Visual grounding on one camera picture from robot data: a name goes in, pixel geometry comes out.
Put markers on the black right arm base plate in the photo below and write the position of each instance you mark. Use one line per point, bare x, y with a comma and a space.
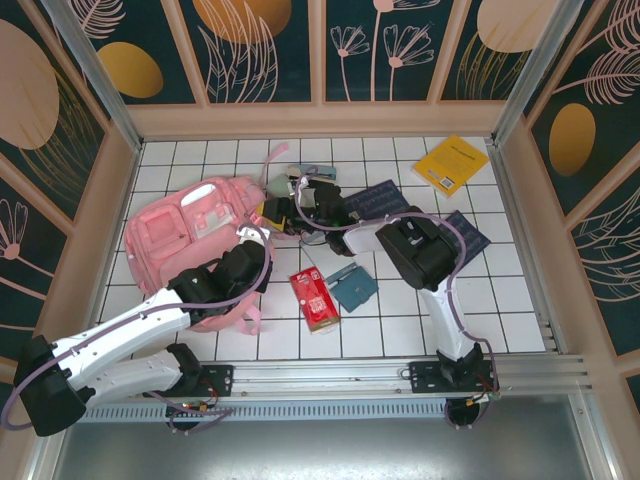
425, 377

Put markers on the yellow book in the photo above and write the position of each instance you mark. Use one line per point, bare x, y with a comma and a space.
450, 162

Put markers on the grey metal panel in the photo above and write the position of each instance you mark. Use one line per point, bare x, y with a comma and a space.
325, 450

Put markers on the dark blue paperback book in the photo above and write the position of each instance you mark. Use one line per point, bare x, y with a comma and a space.
475, 240
380, 200

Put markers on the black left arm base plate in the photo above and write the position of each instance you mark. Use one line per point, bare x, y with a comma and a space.
220, 380

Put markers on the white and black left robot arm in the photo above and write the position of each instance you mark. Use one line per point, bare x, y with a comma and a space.
125, 325

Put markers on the pink backpack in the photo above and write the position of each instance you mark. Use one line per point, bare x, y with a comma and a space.
175, 235

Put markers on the teal wallet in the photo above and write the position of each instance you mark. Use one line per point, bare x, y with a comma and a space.
355, 292

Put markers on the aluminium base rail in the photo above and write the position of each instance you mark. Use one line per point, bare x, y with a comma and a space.
325, 375

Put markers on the mint green pencil case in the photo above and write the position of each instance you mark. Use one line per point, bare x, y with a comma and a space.
277, 187

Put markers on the aluminium side rail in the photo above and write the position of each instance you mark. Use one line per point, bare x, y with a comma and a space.
502, 175

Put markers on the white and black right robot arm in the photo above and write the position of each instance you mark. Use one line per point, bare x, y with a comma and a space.
440, 310

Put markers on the aluminium frame post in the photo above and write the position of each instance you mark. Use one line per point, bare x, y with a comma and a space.
530, 75
100, 90

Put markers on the red tissue pack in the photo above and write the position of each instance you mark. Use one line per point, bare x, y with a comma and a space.
315, 300

